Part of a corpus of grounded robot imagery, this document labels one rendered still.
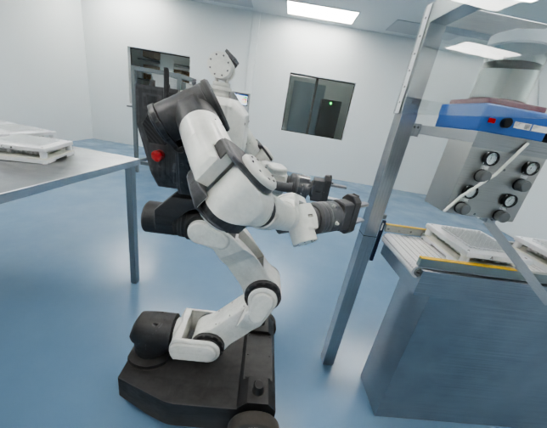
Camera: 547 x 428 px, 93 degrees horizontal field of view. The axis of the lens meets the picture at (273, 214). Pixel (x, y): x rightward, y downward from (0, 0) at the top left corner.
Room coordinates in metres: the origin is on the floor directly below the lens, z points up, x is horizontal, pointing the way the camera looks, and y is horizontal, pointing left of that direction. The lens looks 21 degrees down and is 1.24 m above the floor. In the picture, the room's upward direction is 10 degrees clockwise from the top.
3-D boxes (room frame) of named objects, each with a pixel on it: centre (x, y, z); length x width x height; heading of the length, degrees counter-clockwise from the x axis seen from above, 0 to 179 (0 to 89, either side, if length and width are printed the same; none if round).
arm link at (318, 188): (0.97, -0.13, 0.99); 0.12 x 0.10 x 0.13; 86
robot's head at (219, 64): (0.86, 0.22, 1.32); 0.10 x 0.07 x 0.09; 4
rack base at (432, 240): (0.94, -0.77, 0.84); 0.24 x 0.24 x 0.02; 5
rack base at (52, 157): (1.19, 1.18, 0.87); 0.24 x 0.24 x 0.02; 14
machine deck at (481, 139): (0.96, -0.78, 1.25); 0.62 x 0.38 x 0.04; 95
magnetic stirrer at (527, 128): (0.89, -0.61, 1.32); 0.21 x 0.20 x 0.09; 5
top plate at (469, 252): (0.94, -0.77, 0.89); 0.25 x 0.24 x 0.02; 5
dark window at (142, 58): (6.07, 2.84, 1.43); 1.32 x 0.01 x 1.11; 90
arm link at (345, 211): (0.71, -0.18, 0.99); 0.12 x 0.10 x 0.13; 126
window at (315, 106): (6.07, -0.53, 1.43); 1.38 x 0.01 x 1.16; 90
